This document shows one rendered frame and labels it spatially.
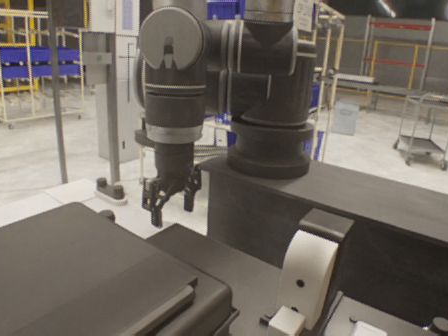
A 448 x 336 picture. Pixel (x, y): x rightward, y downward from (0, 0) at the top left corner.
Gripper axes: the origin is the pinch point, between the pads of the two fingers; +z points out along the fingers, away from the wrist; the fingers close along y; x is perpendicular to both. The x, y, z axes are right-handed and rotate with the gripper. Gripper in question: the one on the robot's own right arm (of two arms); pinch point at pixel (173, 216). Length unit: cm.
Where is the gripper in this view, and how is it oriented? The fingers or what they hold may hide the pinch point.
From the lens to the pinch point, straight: 66.9
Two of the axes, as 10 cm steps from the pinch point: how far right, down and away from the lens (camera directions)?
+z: -0.6, 9.4, 3.4
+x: -8.1, -2.4, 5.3
